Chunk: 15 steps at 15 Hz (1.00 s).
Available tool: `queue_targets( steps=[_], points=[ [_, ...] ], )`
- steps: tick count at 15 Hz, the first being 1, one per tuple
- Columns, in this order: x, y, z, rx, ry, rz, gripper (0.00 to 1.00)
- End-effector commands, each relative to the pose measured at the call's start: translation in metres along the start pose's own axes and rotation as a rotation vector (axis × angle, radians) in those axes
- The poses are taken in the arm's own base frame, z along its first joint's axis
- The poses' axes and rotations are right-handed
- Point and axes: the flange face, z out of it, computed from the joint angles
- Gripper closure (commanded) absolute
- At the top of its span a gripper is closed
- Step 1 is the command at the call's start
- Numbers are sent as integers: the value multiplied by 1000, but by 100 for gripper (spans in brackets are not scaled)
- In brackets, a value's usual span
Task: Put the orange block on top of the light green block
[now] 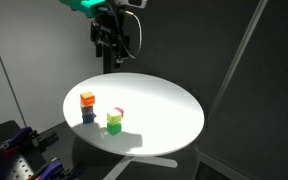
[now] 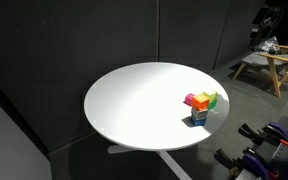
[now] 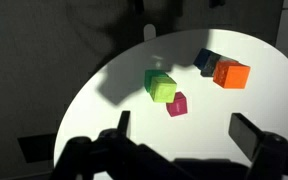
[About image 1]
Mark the dark green block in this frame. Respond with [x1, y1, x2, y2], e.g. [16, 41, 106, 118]
[106, 123, 122, 136]

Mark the purple clamp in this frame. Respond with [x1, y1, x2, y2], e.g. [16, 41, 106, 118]
[30, 157, 88, 180]
[0, 127, 59, 154]

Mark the purple clamp upper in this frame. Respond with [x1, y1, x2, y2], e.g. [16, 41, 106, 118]
[0, 127, 59, 154]

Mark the blue block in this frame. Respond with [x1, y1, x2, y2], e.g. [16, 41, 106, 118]
[82, 113, 96, 124]

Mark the white table base leg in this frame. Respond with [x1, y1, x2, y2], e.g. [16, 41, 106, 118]
[102, 155, 179, 180]

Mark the purple clamp lower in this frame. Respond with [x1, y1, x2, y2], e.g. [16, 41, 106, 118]
[30, 157, 88, 180]

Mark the teal camera mount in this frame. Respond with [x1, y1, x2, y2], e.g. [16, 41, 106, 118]
[59, 0, 107, 18]

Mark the light green block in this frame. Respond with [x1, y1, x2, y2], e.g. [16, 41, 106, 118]
[107, 110, 122, 125]

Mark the grey block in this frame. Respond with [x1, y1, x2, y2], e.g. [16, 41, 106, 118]
[81, 106, 94, 115]

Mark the perforated metal plate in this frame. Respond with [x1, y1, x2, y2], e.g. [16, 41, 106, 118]
[0, 155, 34, 180]

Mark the round white table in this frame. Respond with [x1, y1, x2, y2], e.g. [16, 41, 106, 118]
[63, 73, 204, 157]

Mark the magenta block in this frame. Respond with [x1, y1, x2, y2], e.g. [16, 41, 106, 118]
[114, 107, 124, 117]

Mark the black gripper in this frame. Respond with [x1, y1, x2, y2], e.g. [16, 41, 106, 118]
[90, 9, 129, 64]

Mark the orange block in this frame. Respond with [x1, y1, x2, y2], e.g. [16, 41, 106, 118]
[80, 91, 95, 107]

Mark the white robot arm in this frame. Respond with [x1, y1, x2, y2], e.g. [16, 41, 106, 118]
[82, 0, 147, 64]

